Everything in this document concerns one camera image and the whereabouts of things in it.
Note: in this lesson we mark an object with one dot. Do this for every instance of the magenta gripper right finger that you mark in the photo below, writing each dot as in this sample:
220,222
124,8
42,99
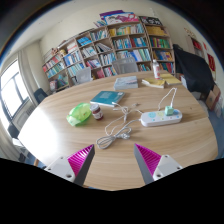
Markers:
154,166

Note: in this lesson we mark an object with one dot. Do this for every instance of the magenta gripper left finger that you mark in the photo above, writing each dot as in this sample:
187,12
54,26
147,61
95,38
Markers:
73,168

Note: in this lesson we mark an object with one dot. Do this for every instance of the green charger plug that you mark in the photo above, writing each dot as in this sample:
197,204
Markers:
169,110

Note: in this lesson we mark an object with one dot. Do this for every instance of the white power strip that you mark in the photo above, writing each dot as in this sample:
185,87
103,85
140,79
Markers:
159,118

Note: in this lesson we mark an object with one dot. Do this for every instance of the green plastic bag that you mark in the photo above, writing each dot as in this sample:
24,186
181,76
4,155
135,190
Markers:
79,114

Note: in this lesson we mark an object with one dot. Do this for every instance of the small red-lidded jar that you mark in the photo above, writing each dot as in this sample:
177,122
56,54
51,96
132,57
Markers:
96,111

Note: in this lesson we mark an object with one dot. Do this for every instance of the teal book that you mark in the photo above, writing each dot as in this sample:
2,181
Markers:
107,98

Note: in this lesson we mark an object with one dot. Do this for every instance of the dark blue chair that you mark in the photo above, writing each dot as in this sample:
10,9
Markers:
40,95

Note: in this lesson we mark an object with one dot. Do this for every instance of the yellow booklet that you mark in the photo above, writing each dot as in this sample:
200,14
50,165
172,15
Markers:
154,82

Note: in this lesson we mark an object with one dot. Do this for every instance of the yellow paper stack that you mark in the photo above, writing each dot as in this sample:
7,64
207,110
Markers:
170,79

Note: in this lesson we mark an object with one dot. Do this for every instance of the cardboard box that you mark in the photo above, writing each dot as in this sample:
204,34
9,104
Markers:
213,97

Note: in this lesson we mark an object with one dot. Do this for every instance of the grey chair left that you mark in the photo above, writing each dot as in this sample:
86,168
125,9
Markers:
84,75

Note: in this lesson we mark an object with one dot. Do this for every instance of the window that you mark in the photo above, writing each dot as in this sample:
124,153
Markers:
13,90

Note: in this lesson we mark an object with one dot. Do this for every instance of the black coat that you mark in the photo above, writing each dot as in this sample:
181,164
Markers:
197,73

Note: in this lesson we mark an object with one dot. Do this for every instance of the grey mesh chair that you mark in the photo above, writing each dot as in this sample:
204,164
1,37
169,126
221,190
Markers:
125,65

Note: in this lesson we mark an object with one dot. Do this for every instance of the wooden bookshelf left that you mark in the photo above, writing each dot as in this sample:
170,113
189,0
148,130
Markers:
61,65

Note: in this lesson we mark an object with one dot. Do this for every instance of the wooden bookshelf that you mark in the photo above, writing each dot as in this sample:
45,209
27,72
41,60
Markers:
145,42
61,65

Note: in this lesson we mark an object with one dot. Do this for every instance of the wooden bookshelf right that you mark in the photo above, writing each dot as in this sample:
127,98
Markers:
145,42

